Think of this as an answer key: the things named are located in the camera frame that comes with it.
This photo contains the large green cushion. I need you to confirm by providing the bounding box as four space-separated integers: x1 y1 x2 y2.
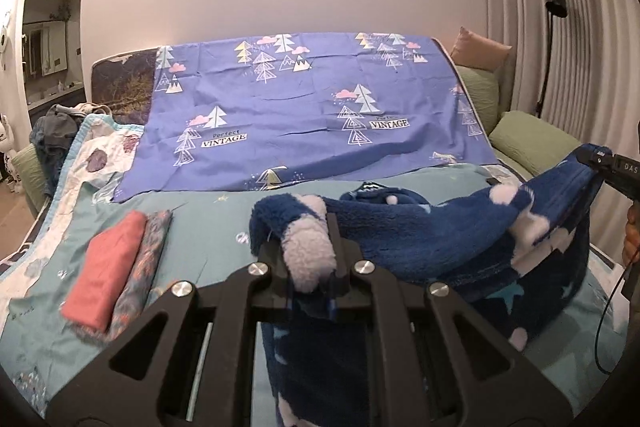
488 110 584 180

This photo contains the pink folded cloth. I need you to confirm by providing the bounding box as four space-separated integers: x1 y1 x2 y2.
60 210 148 334

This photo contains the small green cushion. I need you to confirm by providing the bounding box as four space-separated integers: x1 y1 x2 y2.
452 65 502 134

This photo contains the pile of grey-blue clothes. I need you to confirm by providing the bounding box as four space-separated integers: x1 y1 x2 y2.
29 103 112 198

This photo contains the person's right hand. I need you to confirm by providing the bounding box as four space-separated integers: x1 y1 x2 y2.
622 201 640 269

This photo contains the white patchwork quilt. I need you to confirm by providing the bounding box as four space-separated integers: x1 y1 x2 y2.
0 114 147 304

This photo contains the beige pleated curtain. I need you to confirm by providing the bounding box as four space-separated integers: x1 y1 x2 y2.
474 0 640 188

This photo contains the green sofa armrest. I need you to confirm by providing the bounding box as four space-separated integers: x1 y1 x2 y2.
11 144 52 208

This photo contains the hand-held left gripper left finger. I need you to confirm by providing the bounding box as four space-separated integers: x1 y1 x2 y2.
44 241 301 427

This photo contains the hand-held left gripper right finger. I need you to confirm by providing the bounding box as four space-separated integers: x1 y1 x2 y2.
324 212 574 427

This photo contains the purple tree-print sheet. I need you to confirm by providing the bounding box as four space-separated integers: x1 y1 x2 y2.
113 31 489 204

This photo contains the white cat figurine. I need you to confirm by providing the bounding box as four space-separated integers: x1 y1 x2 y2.
0 111 22 194

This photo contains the mirrored wall cabinet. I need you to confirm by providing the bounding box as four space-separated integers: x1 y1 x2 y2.
22 19 72 78

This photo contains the patterned folded cloth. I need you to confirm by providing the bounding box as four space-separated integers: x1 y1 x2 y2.
107 209 174 341

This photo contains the navy fleece pajama jacket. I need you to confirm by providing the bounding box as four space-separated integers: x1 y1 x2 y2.
249 159 602 427

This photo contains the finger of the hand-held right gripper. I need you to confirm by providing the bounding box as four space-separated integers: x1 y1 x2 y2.
575 145 614 176

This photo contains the teal printed blanket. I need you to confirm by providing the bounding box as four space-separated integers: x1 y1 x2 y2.
0 163 622 427

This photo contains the white bear wall clock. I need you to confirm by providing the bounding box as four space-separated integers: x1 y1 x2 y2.
0 11 12 58

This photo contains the black cable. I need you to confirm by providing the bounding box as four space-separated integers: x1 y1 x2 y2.
594 256 633 374

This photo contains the pink pillow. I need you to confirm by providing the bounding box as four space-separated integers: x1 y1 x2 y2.
449 26 514 72

